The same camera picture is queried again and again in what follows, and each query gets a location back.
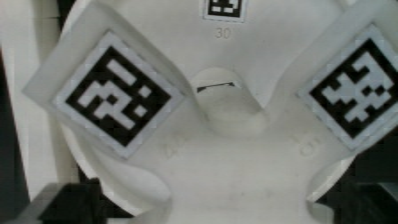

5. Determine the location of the white cylindrical table leg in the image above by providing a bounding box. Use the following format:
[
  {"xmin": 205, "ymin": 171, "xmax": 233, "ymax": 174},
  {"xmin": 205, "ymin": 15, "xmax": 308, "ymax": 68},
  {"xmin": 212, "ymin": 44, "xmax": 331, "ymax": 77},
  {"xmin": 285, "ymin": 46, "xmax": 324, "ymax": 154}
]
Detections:
[{"xmin": 192, "ymin": 67, "xmax": 269, "ymax": 138}]

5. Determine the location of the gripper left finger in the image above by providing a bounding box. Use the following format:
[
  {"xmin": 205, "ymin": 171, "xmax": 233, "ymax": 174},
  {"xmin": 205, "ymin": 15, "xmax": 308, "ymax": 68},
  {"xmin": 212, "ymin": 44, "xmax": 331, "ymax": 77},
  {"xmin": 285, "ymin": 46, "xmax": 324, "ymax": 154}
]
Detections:
[{"xmin": 17, "ymin": 178, "xmax": 118, "ymax": 224}]

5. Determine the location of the white round table top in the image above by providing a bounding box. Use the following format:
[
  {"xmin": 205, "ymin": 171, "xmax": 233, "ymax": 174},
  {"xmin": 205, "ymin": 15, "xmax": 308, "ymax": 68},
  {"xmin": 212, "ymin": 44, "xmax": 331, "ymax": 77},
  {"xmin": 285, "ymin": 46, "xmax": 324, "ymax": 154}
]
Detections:
[{"xmin": 112, "ymin": 0, "xmax": 351, "ymax": 139}]

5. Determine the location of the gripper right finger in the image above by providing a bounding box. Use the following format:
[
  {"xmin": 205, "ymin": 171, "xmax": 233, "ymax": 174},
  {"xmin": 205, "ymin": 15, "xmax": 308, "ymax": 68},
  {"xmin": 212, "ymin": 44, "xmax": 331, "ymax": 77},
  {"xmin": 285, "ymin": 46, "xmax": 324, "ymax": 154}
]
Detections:
[{"xmin": 319, "ymin": 182, "xmax": 398, "ymax": 224}]

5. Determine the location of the white cross-shaped table base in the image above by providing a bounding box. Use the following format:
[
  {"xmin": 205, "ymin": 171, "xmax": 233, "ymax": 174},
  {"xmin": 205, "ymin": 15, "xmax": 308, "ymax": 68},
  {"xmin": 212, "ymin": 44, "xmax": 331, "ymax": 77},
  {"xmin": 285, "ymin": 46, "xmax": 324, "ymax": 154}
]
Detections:
[{"xmin": 25, "ymin": 0, "xmax": 398, "ymax": 224}]

